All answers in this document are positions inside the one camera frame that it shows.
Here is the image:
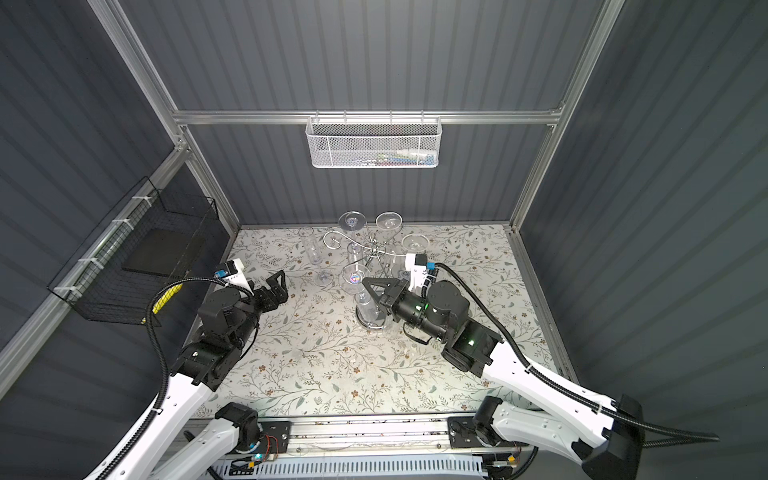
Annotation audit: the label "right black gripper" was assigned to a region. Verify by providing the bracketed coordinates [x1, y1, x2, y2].
[364, 275, 448, 344]

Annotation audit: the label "clear wine glass front sticker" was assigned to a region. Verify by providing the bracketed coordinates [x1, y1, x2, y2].
[340, 264, 372, 328]

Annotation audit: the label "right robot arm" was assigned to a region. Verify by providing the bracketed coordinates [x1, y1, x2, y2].
[362, 278, 645, 479]

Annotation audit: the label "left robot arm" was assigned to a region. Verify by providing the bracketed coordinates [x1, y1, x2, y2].
[88, 260, 289, 479]

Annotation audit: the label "chrome wine glass rack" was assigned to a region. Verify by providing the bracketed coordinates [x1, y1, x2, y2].
[322, 230, 434, 331]

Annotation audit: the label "yellow black striped object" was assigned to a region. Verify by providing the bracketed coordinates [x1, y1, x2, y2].
[151, 283, 183, 316]

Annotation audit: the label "black pad in basket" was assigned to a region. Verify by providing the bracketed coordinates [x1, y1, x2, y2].
[122, 229, 203, 278]

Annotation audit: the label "items in white basket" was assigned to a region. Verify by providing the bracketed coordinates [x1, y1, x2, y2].
[350, 149, 439, 168]

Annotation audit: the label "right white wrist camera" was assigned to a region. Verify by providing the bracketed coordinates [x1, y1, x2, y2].
[404, 253, 429, 293]

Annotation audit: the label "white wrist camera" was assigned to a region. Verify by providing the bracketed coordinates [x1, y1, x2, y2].
[214, 258, 252, 293]
[404, 253, 429, 293]

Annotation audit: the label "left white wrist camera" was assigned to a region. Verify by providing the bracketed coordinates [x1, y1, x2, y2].
[214, 258, 252, 293]

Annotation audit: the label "black wire wall basket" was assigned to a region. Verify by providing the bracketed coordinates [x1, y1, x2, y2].
[48, 183, 227, 325]

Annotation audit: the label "white mesh wall basket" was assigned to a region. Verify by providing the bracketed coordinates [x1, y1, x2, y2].
[305, 119, 443, 169]

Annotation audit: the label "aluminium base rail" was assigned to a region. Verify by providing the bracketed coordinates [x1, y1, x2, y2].
[179, 412, 541, 463]

